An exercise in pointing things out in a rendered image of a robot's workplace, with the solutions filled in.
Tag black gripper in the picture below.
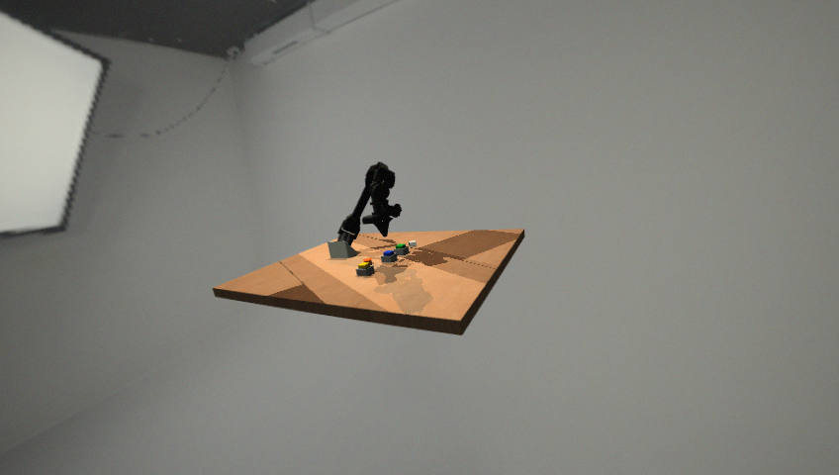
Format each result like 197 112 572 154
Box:
362 199 393 237

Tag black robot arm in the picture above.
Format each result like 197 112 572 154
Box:
337 161 402 246

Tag yellow button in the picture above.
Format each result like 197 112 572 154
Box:
355 262 374 276

